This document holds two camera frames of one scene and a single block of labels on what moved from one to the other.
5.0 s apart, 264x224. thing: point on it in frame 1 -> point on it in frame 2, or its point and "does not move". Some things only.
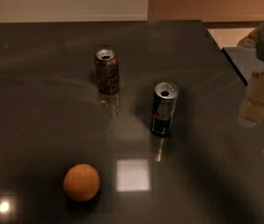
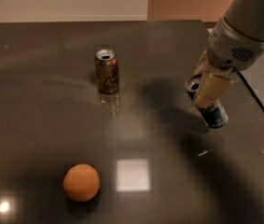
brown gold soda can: (107, 69) does not move
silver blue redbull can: (165, 95) -> (215, 116)
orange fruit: (81, 182) does not move
